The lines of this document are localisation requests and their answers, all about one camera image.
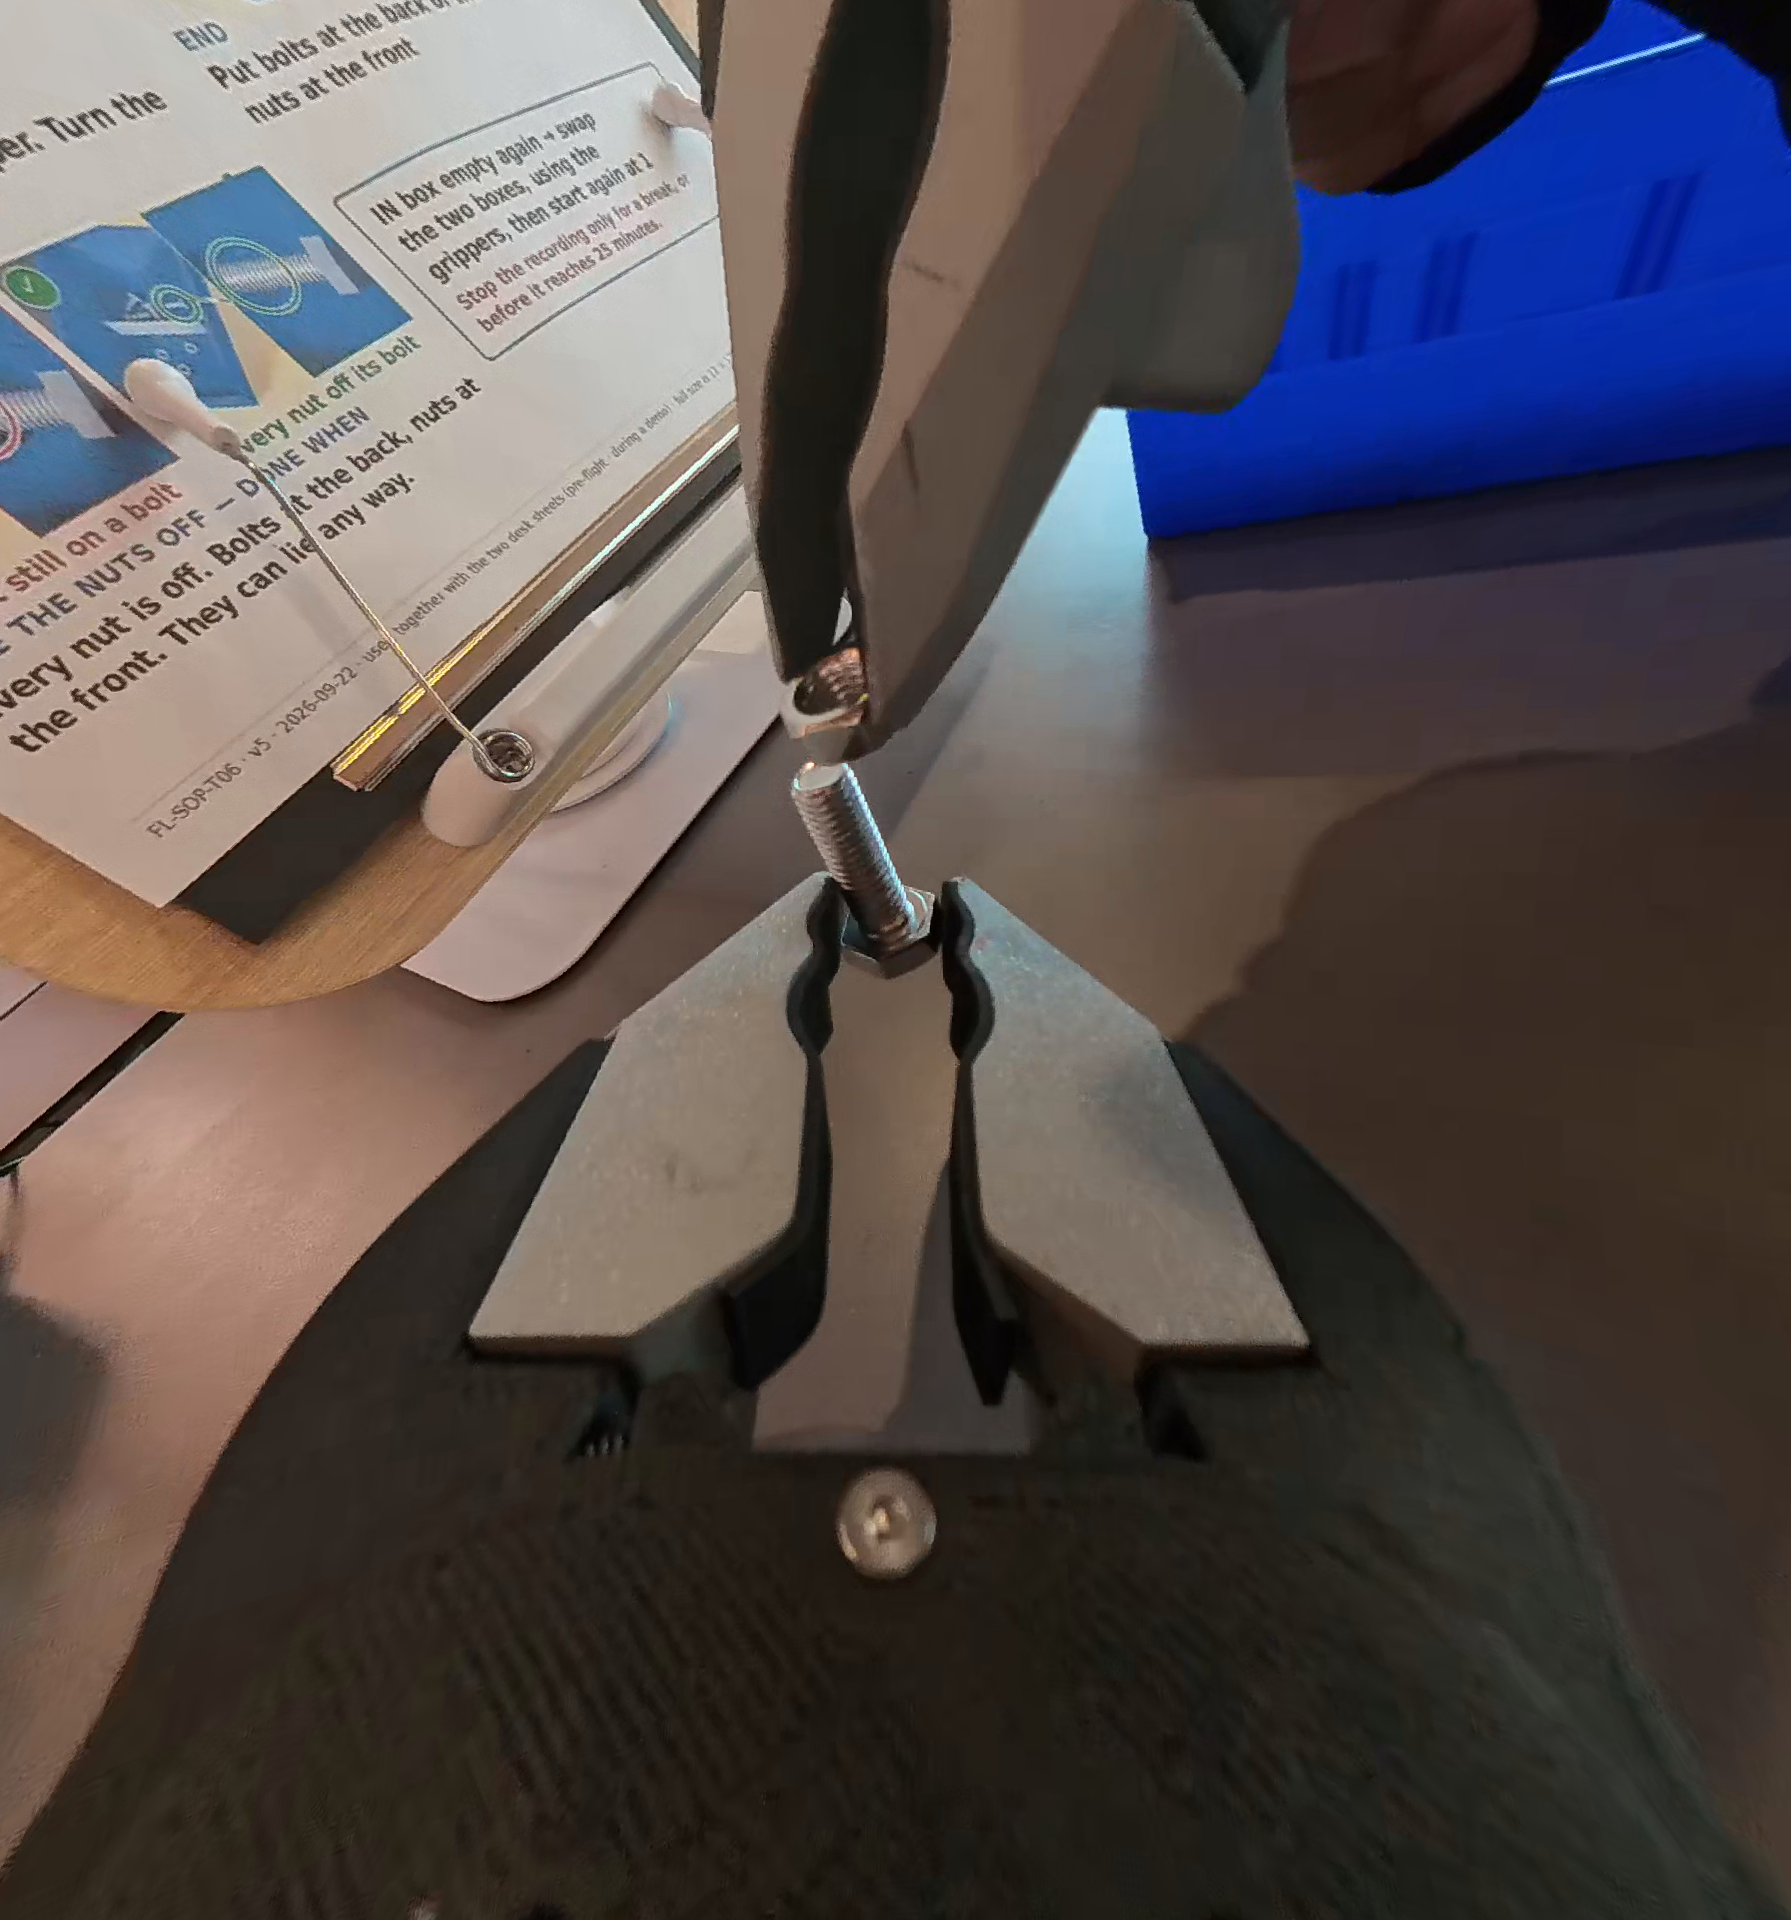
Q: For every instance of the black backing sheet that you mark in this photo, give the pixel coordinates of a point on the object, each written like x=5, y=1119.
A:
x=281, y=871

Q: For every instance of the printed instruction sheet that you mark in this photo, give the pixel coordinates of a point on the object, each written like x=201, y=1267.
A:
x=385, y=181

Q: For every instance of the person's right forearm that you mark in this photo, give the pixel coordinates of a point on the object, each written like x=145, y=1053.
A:
x=1510, y=75

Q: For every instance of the person's right hand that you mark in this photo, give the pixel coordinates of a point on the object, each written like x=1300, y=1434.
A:
x=1346, y=105

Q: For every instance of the steel hex nut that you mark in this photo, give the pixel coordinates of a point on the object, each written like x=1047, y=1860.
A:
x=829, y=699

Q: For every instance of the clear acrylic ledge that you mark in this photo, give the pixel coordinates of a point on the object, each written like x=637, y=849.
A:
x=371, y=763

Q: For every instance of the blue plastic bin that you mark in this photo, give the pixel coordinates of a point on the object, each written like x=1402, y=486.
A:
x=1510, y=374

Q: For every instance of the steel hex bolt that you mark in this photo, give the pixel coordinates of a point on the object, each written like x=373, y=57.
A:
x=843, y=854

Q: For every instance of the white stand ledge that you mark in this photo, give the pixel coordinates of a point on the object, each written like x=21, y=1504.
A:
x=461, y=810

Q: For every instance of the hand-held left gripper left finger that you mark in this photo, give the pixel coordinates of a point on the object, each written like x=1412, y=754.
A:
x=687, y=1141

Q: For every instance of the white stand base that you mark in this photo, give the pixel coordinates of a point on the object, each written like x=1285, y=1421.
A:
x=567, y=915

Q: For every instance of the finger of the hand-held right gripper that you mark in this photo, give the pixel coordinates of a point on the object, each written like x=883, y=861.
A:
x=1031, y=301
x=753, y=224

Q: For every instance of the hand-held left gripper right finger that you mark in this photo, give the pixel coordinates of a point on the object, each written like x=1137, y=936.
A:
x=1107, y=1154

